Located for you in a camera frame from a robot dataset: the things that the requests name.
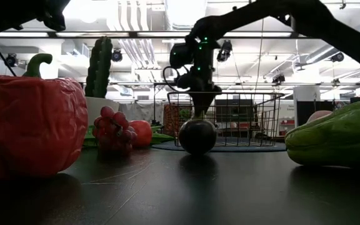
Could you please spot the purple grape bunch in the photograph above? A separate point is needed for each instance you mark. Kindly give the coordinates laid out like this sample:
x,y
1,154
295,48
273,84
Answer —
x,y
112,131

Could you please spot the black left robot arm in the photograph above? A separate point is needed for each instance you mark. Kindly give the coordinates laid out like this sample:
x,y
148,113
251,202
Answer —
x,y
17,12

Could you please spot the white draped cloth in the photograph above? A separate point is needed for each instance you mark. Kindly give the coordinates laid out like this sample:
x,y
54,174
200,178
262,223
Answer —
x,y
142,112

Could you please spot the black overhead frame bar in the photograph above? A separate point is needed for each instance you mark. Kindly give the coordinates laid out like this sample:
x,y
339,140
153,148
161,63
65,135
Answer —
x,y
130,34

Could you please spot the red apple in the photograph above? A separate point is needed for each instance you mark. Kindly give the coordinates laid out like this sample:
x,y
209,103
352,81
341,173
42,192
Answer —
x,y
142,132

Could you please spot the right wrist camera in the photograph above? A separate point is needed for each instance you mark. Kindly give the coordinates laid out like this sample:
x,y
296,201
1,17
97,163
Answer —
x,y
180,54

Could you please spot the green leafy vegetable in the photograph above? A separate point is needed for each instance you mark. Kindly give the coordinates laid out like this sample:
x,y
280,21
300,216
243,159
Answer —
x,y
162,137

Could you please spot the green cactus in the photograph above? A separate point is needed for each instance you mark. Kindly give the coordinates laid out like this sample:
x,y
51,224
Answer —
x,y
100,68

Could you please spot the pink peach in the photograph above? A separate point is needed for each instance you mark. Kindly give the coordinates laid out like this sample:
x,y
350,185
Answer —
x,y
319,116

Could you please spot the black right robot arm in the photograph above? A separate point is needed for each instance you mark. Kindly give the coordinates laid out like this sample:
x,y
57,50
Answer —
x,y
308,15

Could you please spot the round dark blue placemat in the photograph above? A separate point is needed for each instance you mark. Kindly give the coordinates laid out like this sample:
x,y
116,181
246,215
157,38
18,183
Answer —
x,y
248,147

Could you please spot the black tripod stand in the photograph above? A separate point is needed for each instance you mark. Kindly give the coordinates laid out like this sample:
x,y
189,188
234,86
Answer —
x,y
154,106

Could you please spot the orange mesh crate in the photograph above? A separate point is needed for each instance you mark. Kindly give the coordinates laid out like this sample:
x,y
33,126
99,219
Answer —
x,y
170,120

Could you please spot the white shelf with red bins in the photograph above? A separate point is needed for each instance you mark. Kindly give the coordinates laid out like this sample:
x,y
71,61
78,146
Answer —
x,y
287,123

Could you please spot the red bell pepper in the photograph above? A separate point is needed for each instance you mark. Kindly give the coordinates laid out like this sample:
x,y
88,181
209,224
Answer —
x,y
27,125

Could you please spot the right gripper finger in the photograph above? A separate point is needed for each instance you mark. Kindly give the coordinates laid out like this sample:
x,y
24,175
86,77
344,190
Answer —
x,y
200,101
210,100

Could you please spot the dark purple plum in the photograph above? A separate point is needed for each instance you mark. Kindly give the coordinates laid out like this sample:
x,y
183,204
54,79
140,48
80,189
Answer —
x,y
197,137

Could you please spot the black ceiling spotlight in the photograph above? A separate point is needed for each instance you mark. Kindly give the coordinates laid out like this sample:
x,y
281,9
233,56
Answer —
x,y
224,51
117,55
11,60
337,57
278,78

